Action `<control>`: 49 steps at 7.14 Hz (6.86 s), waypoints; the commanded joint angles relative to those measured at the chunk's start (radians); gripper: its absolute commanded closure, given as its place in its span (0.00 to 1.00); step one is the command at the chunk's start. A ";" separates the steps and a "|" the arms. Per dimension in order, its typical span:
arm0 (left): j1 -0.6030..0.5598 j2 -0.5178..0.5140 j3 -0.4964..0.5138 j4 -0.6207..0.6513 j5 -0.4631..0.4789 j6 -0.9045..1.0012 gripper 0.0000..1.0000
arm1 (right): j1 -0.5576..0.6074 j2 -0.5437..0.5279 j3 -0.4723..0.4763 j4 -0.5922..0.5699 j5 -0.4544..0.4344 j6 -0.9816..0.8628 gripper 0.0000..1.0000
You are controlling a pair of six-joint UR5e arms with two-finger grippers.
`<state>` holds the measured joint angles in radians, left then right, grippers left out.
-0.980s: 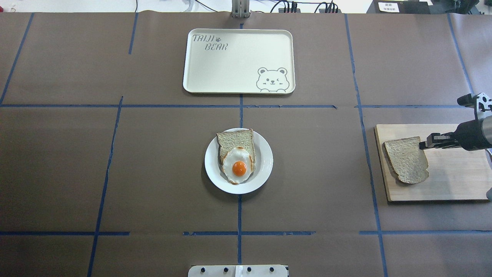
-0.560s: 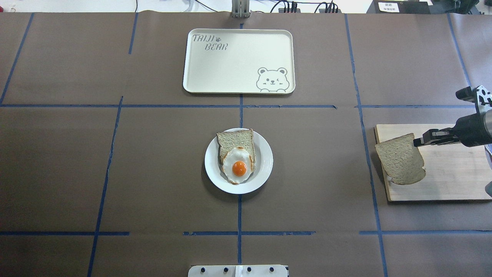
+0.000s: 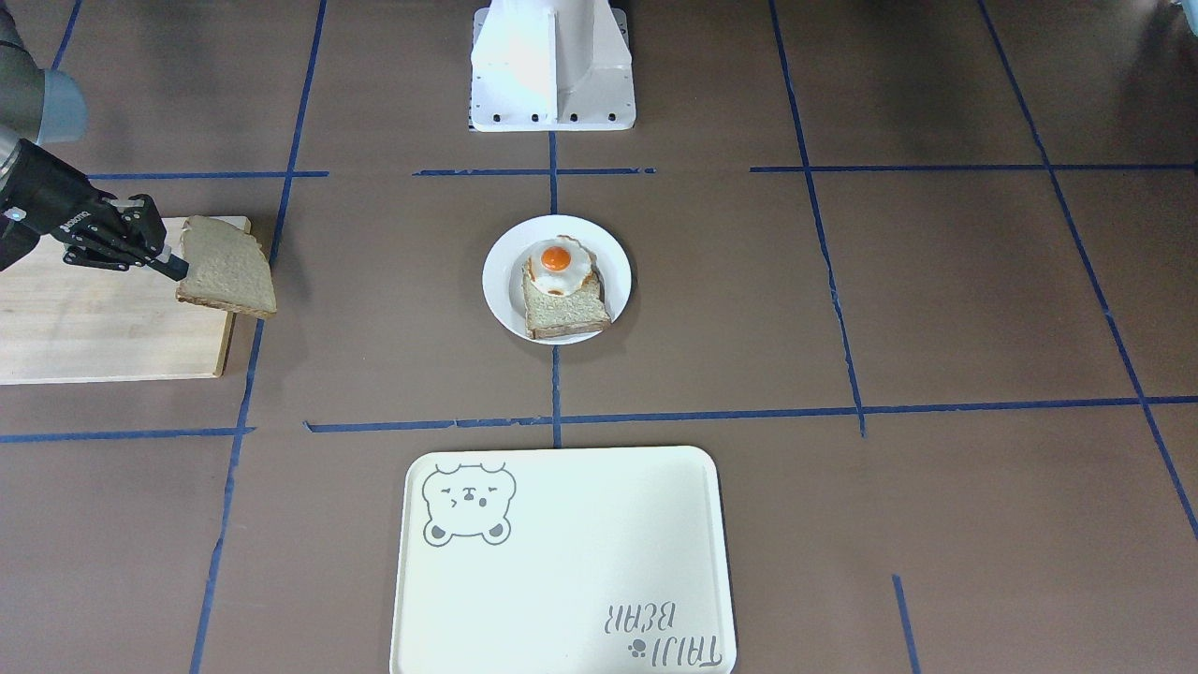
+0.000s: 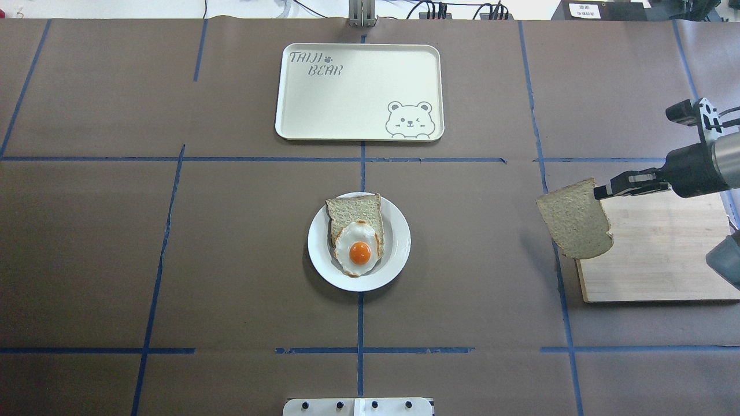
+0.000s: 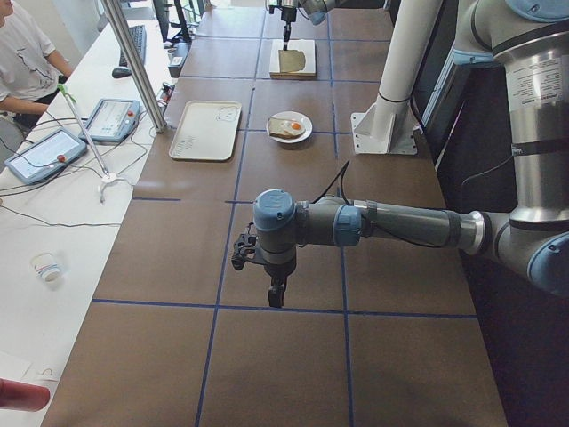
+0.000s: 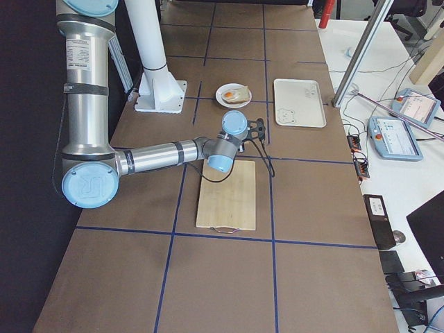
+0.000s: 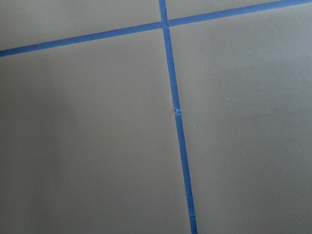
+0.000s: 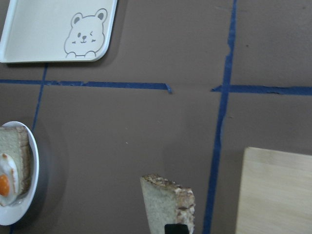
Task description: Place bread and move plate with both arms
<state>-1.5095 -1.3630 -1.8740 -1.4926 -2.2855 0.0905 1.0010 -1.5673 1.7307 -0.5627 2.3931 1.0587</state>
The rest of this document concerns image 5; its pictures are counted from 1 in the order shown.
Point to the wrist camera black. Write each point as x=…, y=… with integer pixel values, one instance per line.
x=245, y=248

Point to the computer mouse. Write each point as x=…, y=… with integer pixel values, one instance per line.
x=120, y=72

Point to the black keyboard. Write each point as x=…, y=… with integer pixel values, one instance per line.
x=139, y=37

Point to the paper cup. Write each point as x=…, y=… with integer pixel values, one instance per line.
x=46, y=267

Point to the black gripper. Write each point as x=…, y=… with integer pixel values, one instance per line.
x=277, y=272
x=287, y=14

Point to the reacher grabber stick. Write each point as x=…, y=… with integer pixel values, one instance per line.
x=108, y=177

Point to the seated person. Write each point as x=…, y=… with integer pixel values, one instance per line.
x=31, y=66

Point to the white bread slice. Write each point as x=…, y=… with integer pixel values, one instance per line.
x=291, y=61

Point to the wooden cutting board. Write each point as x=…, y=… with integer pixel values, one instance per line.
x=309, y=49

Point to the red cylinder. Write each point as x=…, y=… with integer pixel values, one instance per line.
x=23, y=396

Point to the near teach pendant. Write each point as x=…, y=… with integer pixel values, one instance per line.
x=46, y=157

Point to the white mounting pillar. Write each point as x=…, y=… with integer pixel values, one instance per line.
x=386, y=128

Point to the far teach pendant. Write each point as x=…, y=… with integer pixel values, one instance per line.
x=112, y=120

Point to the white round plate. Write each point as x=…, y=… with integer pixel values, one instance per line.
x=296, y=116

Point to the aluminium frame post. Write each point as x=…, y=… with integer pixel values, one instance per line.
x=121, y=30

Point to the cream bear tray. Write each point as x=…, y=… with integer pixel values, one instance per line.
x=206, y=131

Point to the bread with fried egg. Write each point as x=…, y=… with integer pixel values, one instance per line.
x=285, y=128

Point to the teach pendant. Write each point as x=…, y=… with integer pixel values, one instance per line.
x=46, y=157
x=112, y=120

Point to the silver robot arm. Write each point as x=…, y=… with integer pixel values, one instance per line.
x=313, y=10
x=501, y=157

